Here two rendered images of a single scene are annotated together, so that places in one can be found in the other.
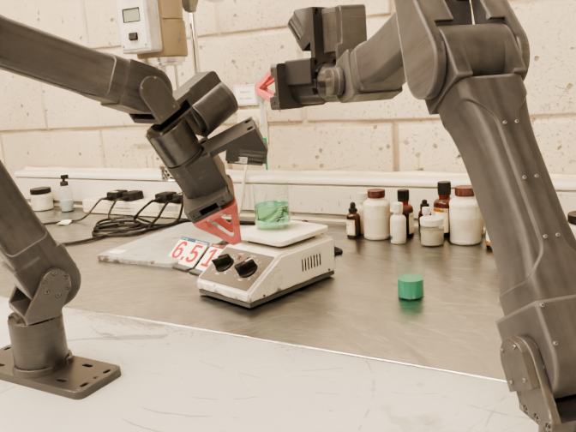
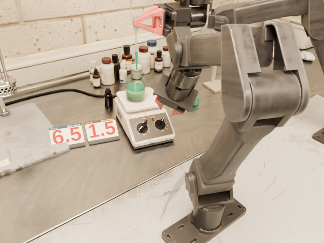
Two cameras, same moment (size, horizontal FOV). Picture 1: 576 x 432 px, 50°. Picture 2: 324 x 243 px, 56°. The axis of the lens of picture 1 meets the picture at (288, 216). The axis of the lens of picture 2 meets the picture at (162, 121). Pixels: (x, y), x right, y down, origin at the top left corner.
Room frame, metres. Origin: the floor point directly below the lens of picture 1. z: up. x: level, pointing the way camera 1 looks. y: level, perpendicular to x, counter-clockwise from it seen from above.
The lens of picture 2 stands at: (0.67, 0.75, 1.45)
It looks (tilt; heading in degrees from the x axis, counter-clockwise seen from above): 34 degrees down; 290
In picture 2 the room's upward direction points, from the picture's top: 3 degrees clockwise
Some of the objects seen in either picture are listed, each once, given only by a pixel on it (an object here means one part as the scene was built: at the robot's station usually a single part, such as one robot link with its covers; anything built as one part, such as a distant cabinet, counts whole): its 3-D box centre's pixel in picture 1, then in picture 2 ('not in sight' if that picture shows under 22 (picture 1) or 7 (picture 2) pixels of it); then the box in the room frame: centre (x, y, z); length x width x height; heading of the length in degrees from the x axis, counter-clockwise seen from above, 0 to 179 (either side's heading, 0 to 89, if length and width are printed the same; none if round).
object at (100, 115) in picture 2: not in sight; (100, 119); (1.12, 0.07, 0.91); 0.06 x 0.06 x 0.02
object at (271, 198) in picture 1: (270, 206); (135, 87); (1.02, 0.03, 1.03); 0.07 x 0.06 x 0.08; 133
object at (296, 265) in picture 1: (271, 260); (142, 114); (0.99, 0.03, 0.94); 0.22 x 0.13 x 0.08; 135
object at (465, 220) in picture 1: (465, 214); (143, 59); (1.16, -0.34, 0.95); 0.06 x 0.06 x 0.11
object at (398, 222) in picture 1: (398, 223); (123, 72); (1.19, -0.22, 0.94); 0.03 x 0.03 x 0.08
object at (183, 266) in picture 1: (184, 253); (67, 137); (1.15, 0.20, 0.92); 0.09 x 0.06 x 0.04; 43
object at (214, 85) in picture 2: not in sight; (219, 72); (0.84, -0.35, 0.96); 0.08 x 0.08 x 0.13; 52
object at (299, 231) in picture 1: (280, 231); (139, 99); (1.01, 0.01, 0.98); 0.12 x 0.12 x 0.01; 44
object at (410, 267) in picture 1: (410, 277); (194, 96); (0.89, -0.18, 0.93); 0.04 x 0.04 x 0.06
